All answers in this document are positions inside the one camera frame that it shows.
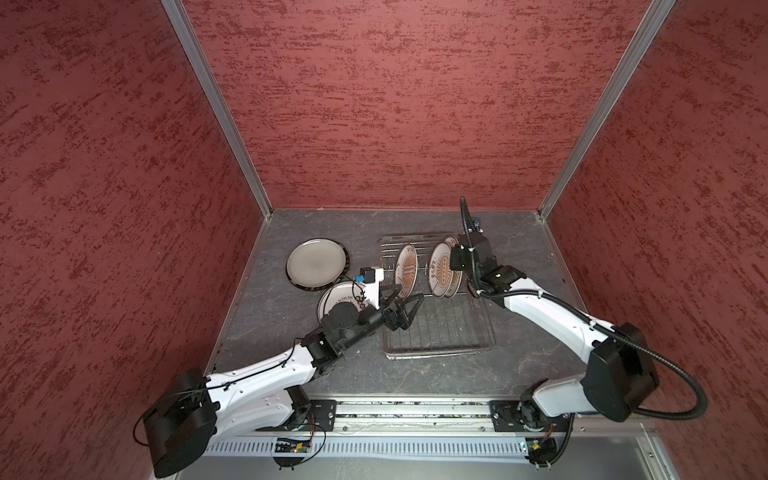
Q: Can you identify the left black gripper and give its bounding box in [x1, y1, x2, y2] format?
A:
[340, 281, 424, 350]

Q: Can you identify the orange patterned plate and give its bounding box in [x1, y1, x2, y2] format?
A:
[427, 235, 463, 298]

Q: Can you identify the green rimmed patterned plate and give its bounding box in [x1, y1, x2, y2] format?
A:
[317, 281, 370, 338]

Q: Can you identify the dark rimmed patterned plate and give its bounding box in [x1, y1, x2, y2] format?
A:
[285, 238, 352, 293]

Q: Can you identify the plain white plate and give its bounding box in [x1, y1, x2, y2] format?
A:
[286, 238, 348, 289]

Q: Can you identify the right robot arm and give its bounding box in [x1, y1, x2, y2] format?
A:
[451, 200, 709, 430]

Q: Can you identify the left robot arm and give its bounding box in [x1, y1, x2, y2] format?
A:
[138, 292, 424, 478]

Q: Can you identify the small patterned plate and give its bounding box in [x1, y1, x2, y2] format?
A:
[395, 244, 419, 299]

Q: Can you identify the right corner aluminium profile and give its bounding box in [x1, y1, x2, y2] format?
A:
[538, 0, 676, 222]

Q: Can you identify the corner aluminium profile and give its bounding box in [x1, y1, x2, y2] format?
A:
[538, 0, 676, 222]
[161, 0, 274, 220]

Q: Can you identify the left corner aluminium profile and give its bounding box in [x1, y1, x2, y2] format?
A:
[161, 0, 274, 220]

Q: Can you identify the metal wire dish rack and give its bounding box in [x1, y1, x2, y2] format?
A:
[379, 232, 496, 360]

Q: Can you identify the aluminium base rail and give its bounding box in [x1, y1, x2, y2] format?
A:
[167, 395, 655, 436]

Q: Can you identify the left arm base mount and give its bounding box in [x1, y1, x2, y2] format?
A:
[286, 399, 338, 434]

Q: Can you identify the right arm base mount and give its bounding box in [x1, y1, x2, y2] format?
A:
[489, 400, 570, 433]

